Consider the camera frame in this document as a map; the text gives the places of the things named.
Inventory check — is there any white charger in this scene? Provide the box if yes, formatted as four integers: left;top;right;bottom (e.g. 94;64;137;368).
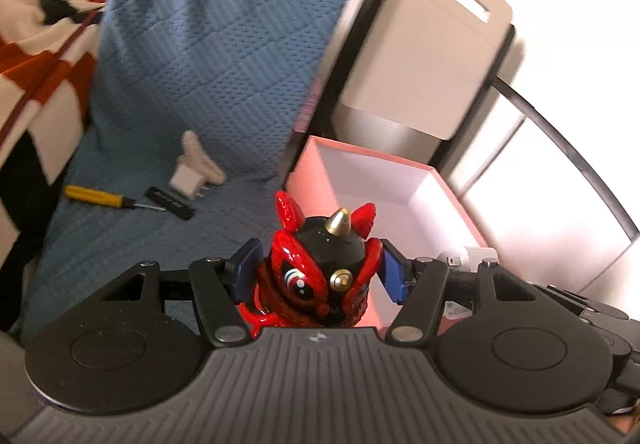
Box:
437;246;498;271

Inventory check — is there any yellow handled screwdriver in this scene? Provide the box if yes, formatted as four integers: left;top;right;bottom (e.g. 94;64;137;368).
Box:
64;185;168;212

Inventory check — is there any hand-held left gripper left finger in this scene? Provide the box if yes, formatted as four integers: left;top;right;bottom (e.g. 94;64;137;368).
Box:
102;239;263;349

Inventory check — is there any white plug adapter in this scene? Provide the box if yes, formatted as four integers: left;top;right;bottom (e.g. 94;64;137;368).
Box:
168;164;211;200

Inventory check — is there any pink cardboard box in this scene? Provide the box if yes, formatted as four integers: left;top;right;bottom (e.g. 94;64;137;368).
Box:
285;135;493;330

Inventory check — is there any black metal frame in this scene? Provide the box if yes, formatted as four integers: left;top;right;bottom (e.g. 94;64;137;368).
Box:
320;0;640;245

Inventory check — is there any red white black printed blanket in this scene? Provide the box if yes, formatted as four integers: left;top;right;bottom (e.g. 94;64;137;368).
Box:
0;0;131;332

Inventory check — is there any beige hair claw clip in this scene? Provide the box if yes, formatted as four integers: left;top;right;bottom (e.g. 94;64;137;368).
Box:
179;130;227;186

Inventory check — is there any blue textured blanket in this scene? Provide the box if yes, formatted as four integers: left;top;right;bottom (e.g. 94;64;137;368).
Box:
22;0;378;340

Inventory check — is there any white panel with slot handle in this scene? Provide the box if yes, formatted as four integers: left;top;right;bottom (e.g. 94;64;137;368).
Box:
337;0;515;141

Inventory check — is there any red black horned figurine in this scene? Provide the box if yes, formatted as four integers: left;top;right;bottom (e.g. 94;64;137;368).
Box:
239;190;383;340

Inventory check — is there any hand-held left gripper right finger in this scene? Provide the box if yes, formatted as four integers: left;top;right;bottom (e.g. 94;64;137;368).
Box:
377;239;551;345

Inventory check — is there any black rectangular stick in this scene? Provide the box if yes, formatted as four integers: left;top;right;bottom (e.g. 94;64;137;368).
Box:
145;186;195;220

